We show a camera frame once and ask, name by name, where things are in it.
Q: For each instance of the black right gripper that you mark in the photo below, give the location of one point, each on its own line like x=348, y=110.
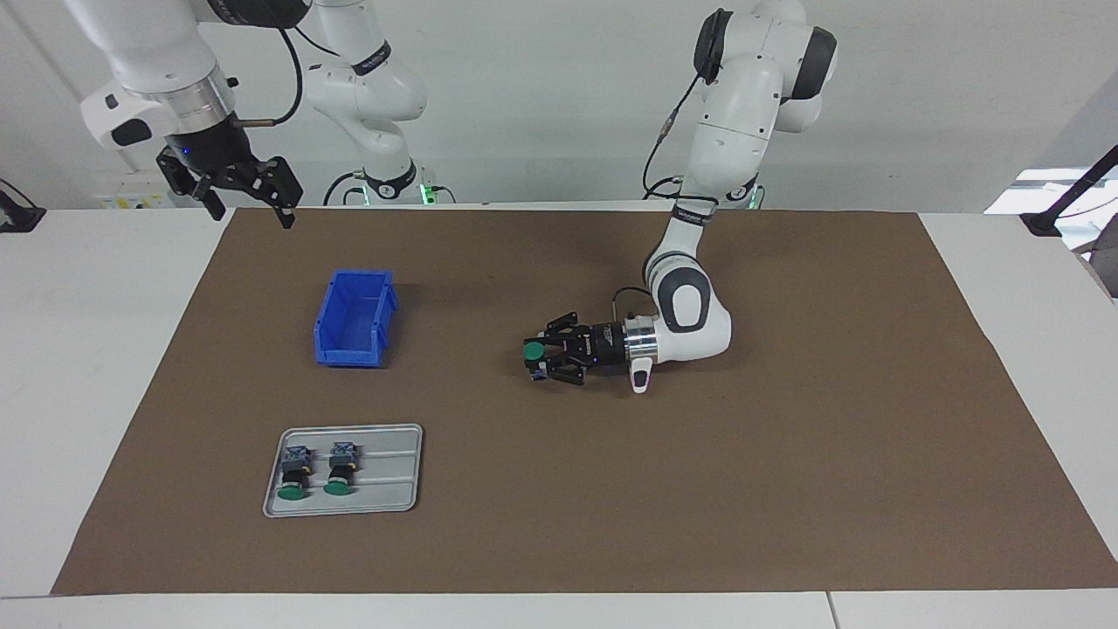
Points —
x=208, y=150

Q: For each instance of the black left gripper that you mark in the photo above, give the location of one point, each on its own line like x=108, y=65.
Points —
x=598, y=344

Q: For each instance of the green push button switch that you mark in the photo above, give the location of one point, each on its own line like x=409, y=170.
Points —
x=532, y=351
x=341, y=463
x=294, y=467

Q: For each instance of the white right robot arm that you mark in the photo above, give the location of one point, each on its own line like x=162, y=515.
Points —
x=148, y=44

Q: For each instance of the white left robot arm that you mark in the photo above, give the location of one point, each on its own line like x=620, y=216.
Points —
x=742, y=114

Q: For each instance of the white power strip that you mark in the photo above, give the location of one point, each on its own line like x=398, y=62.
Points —
x=131, y=203

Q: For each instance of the blue plastic storage bin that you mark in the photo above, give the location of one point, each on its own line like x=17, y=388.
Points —
x=349, y=314

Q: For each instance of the brown paper table mat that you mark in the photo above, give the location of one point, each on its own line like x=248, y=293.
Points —
x=699, y=480

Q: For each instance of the black table clamp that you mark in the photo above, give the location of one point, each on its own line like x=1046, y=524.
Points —
x=22, y=218

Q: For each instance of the silver metal tray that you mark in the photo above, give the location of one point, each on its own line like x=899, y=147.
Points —
x=384, y=489

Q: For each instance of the grey chair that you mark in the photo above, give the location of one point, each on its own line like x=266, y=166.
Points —
x=1105, y=271

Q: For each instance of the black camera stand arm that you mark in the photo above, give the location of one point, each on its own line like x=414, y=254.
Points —
x=1044, y=223

